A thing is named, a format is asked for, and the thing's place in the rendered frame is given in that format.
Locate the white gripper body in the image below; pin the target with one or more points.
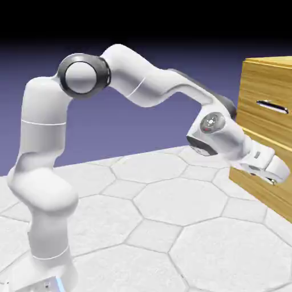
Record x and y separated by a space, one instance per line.
279 168

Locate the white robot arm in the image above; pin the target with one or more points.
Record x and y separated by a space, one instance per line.
43 141

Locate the wooden drawer front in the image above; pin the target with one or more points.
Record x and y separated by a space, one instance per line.
255 86
269 198

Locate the light wooden cabinet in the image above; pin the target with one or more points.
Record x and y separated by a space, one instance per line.
262 79

